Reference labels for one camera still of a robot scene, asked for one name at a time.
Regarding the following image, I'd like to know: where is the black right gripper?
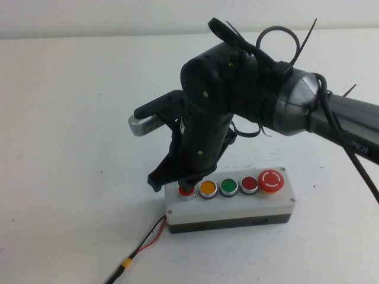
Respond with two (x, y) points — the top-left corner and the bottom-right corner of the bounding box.
(147, 97), (238, 193)

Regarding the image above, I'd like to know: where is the red illuminated push button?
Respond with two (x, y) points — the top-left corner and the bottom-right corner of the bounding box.
(178, 186), (197, 201)

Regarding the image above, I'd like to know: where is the yellow push button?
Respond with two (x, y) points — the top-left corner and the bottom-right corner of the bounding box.
(198, 179), (217, 200)

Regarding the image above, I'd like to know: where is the green push button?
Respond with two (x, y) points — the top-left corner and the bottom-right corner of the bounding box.
(219, 177), (239, 198)

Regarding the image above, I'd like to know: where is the white grey button box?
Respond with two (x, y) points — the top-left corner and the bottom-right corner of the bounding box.
(164, 166), (296, 235)

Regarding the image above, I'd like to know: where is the dark red push button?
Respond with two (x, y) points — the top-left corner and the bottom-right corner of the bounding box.
(239, 176), (259, 196)

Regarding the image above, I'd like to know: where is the red mushroom emergency stop button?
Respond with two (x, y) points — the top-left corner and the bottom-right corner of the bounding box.
(258, 169), (285, 195)

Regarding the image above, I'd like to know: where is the curled black zip tie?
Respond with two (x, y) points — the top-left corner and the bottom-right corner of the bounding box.
(230, 120), (272, 140)

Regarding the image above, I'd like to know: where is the black looped zip tie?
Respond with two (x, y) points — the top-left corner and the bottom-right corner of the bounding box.
(255, 18), (318, 69)

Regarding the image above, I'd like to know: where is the short black zip tie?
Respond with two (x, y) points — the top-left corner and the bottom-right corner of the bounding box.
(342, 83), (358, 98)

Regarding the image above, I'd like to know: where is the red black power cable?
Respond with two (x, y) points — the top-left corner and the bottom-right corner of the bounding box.
(103, 215), (168, 284)

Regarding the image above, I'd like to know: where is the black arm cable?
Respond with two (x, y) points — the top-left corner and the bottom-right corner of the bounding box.
(314, 72), (379, 205)

